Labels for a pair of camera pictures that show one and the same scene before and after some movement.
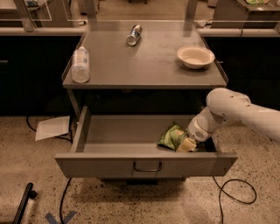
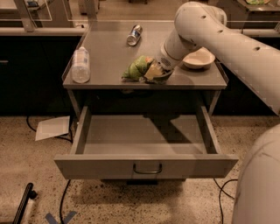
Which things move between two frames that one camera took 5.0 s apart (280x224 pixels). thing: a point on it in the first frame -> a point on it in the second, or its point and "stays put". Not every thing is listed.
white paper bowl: x=195 y=57 stays put
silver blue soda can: x=134 y=35 stays put
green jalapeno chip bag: x=172 y=137 -> x=136 y=69
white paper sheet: x=52 y=128 stays put
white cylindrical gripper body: x=199 y=132 -> x=164 y=62
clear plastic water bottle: x=80 y=66 stays put
